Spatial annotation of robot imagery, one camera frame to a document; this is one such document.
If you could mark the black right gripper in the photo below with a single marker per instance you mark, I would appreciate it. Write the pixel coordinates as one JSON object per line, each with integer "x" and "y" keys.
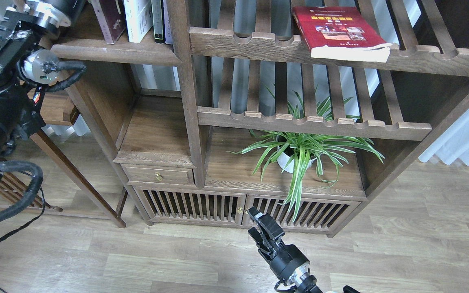
{"x": 287, "y": 262}

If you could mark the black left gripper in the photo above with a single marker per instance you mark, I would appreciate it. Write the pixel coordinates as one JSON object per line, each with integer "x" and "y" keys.
{"x": 57, "y": 12}

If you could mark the dark brown book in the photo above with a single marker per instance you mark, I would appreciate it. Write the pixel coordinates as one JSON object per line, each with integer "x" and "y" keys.
{"x": 111, "y": 18}

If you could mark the red book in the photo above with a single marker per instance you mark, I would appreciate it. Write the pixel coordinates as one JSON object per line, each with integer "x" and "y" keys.
{"x": 340, "y": 33}

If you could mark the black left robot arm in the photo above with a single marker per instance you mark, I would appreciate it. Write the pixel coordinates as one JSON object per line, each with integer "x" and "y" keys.
{"x": 27, "y": 72}

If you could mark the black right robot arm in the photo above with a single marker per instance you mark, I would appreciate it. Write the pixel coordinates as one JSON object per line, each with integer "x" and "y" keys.
{"x": 312, "y": 287}

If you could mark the white plant pot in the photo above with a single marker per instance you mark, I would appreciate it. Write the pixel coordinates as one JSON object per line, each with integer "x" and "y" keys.
{"x": 294, "y": 158}

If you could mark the white upright book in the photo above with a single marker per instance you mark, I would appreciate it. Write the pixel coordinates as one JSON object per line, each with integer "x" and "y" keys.
{"x": 139, "y": 19}

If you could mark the green spider plant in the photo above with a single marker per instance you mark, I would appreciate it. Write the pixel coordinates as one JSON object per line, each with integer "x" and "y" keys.
{"x": 329, "y": 146}

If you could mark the dark green upright book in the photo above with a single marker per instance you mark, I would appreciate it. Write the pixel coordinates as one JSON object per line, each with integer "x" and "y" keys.
{"x": 158, "y": 20}

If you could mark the wooden side table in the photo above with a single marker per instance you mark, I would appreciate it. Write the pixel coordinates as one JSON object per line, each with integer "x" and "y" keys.
{"x": 58, "y": 109}

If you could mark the dark wooden bookshelf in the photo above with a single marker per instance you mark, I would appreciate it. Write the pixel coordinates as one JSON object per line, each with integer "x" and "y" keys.
{"x": 170, "y": 118}

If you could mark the wooden slatted bench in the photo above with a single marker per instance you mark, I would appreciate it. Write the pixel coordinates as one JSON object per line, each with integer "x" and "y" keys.
{"x": 12, "y": 189}

